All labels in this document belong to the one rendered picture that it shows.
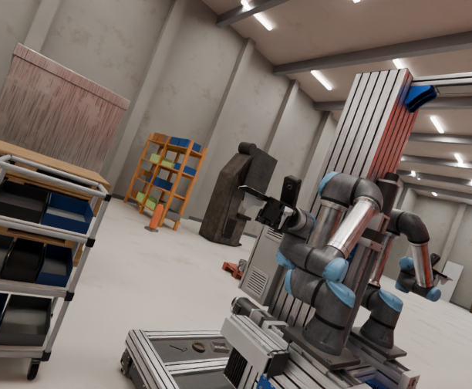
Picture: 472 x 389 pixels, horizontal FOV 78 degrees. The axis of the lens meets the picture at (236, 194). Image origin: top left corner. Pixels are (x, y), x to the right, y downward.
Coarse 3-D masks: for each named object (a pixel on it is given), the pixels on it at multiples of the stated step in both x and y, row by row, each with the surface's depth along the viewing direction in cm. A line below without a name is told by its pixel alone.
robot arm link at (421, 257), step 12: (408, 216) 144; (408, 228) 142; (420, 228) 140; (408, 240) 146; (420, 240) 141; (420, 252) 144; (420, 264) 146; (420, 276) 149; (432, 276) 148; (420, 288) 152; (432, 288) 150; (432, 300) 149
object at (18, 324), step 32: (0, 160) 130; (0, 192) 148; (32, 192) 161; (96, 192) 146; (0, 224) 128; (32, 224) 136; (64, 224) 145; (96, 224) 148; (0, 256) 148; (32, 256) 159; (64, 256) 175; (0, 288) 133; (32, 288) 140; (64, 288) 150; (0, 320) 157; (32, 320) 160; (0, 352) 138; (32, 352) 145
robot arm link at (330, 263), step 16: (368, 192) 107; (352, 208) 104; (368, 208) 102; (352, 224) 97; (368, 224) 101; (336, 240) 92; (352, 240) 93; (320, 256) 88; (336, 256) 88; (320, 272) 88; (336, 272) 84
